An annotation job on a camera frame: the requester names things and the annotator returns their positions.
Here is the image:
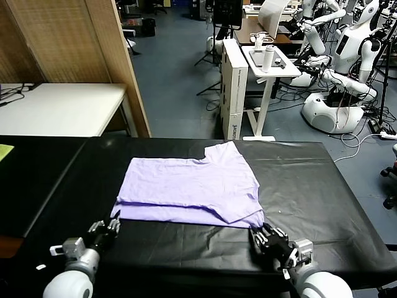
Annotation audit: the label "white rectangular table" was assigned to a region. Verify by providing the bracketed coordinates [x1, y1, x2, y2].
[0, 82, 138, 138]

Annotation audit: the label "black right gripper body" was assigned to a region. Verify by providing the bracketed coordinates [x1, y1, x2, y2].
[263, 240, 295, 269]

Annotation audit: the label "wooden partition screen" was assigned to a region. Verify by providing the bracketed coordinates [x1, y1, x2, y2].
[0, 0, 152, 138]

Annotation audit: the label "black tripod stand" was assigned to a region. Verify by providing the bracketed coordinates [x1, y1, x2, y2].
[194, 23, 231, 68]
[196, 79, 222, 96]
[369, 21, 397, 125]

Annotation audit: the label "white water bottle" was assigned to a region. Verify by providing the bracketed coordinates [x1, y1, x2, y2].
[262, 44, 276, 73]

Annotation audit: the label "brown wooden desk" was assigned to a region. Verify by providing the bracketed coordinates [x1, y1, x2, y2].
[233, 17, 304, 47]

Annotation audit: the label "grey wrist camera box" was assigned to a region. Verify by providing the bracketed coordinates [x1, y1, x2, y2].
[49, 237, 86, 258]
[291, 238, 314, 265]

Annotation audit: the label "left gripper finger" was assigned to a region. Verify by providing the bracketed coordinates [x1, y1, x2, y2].
[107, 217, 122, 239]
[87, 219, 107, 237]

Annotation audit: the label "white curved panel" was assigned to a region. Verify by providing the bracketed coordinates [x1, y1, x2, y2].
[257, 0, 288, 38]

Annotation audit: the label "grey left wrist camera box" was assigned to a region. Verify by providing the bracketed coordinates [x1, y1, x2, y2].
[49, 237, 86, 258]

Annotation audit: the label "black side table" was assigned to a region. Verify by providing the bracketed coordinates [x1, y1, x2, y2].
[0, 135, 89, 238]

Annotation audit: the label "white desk gadget stand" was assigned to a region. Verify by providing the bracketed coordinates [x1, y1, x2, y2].
[249, 32, 274, 50]

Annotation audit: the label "white floor cable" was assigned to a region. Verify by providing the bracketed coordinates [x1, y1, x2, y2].
[333, 132, 385, 163]

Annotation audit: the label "black office chair base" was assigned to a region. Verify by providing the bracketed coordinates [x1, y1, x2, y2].
[380, 142, 397, 210]

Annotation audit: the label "black cables on white table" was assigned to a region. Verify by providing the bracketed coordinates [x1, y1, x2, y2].
[0, 82, 41, 108]

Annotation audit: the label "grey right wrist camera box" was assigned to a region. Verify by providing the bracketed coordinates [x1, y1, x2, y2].
[291, 238, 314, 265]

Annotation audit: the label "yellow-green cloth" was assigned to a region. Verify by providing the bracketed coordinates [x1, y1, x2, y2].
[0, 144, 16, 163]

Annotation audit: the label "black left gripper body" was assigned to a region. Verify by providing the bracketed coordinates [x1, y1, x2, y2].
[84, 231, 117, 252]

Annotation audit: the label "white standing desk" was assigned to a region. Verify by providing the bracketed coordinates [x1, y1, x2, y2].
[240, 45, 302, 142]

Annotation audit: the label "small white rounded robot base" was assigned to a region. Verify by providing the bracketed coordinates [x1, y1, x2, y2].
[207, 36, 225, 52]

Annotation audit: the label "black monitor panel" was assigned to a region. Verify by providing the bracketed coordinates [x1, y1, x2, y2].
[213, 0, 243, 31]

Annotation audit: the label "white humanoid robot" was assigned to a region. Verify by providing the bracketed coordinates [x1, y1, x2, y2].
[302, 0, 386, 135]

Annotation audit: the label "purple printed T-shirt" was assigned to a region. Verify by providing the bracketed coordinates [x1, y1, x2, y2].
[110, 141, 265, 230]

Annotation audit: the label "black trash bin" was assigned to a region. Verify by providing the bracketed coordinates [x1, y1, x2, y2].
[141, 17, 156, 38]

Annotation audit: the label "grey tablet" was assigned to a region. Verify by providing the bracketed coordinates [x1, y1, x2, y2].
[249, 49, 266, 68]

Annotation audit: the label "tall white cardboard box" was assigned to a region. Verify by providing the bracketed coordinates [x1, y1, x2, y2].
[219, 38, 249, 141]

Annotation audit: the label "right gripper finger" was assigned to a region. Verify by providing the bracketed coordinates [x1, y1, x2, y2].
[249, 228, 268, 255]
[262, 222, 290, 246]

